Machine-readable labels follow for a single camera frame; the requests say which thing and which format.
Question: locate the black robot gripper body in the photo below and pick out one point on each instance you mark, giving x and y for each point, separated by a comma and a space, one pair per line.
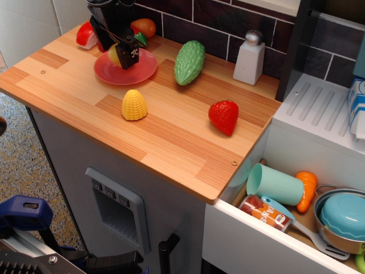
110, 21

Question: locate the grey toy ice dispenser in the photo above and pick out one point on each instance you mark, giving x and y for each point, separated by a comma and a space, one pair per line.
121, 210

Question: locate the red white toy sushi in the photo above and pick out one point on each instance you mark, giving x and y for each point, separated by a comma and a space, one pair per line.
86, 37

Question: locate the orange toy mango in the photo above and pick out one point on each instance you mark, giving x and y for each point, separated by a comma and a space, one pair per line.
145, 26

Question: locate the red toy pepper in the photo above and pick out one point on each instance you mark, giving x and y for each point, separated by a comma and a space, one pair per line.
140, 37

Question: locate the orange toy carrot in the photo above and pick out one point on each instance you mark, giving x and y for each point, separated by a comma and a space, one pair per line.
310, 182

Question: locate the white salt shaker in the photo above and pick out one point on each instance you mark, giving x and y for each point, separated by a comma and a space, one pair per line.
249, 64

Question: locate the yellow toy potato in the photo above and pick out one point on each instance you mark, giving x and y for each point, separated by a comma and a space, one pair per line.
112, 54

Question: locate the yellow toy corn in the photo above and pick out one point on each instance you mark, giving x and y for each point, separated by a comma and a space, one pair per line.
134, 106

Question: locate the blue clamp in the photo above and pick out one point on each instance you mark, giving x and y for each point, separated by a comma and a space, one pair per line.
25, 213

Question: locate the green toy bitter gourd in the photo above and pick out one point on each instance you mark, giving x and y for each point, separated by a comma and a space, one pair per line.
189, 62

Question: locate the blue white milk carton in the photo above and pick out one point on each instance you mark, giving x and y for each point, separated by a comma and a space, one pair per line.
355, 103

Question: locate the steel toy pot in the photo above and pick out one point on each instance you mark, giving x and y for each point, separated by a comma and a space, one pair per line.
344, 244

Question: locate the grey toy spatula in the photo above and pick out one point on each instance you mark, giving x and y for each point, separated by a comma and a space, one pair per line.
320, 244

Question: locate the pink plastic plate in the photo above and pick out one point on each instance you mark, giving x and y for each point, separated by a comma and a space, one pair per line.
107, 71

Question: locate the toy food can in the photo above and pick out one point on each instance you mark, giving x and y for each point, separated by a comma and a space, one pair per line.
257, 208

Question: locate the teal plastic cup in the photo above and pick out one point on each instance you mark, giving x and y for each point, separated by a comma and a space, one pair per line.
266, 181

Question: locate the black cabinet door handle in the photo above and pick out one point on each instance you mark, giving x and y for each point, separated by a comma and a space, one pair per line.
165, 249

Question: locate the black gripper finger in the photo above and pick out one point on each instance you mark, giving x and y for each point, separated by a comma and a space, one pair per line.
127, 54

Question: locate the red toy strawberry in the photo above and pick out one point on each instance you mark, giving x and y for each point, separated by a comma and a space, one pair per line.
224, 116

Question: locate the blue plastic bowl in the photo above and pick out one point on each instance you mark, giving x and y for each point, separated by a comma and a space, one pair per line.
343, 214

